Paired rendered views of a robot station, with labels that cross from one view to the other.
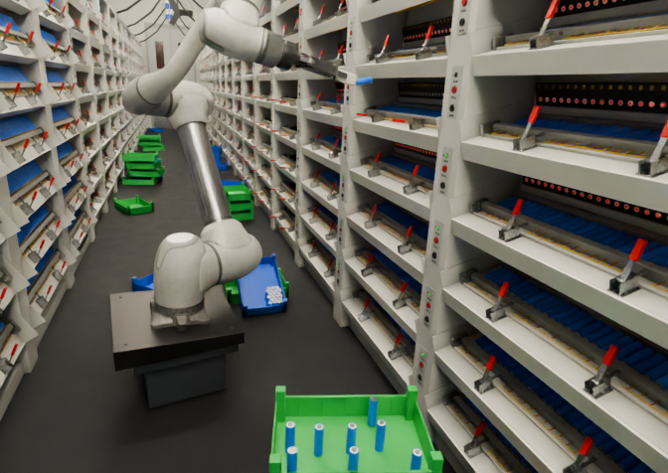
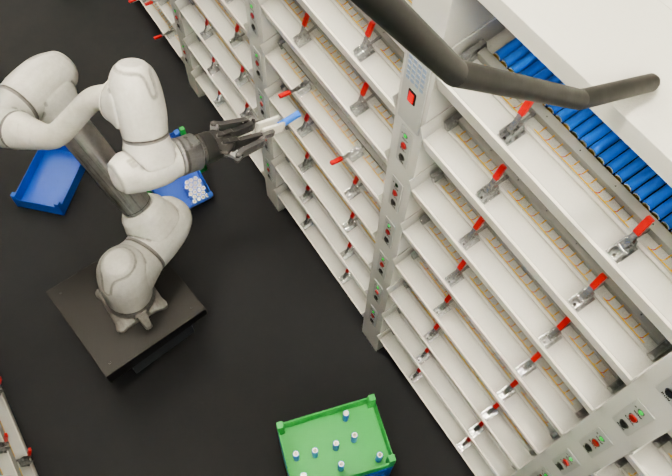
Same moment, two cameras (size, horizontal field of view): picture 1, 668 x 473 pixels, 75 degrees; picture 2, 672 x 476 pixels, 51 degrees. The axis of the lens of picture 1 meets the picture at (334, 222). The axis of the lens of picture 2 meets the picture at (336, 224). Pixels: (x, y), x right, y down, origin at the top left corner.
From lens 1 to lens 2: 146 cm
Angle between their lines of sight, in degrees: 45
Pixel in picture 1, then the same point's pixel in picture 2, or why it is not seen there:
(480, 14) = (419, 166)
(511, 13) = not seen: hidden behind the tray
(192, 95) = (55, 92)
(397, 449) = (365, 437)
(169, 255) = (117, 287)
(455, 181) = (398, 248)
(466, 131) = (407, 224)
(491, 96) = not seen: hidden behind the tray
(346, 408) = (326, 414)
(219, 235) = (148, 230)
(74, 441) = (93, 423)
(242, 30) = (163, 176)
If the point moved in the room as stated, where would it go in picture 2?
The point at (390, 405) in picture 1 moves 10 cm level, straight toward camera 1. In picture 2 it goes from (356, 404) to (358, 438)
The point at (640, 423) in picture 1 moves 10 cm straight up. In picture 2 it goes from (507, 439) to (516, 430)
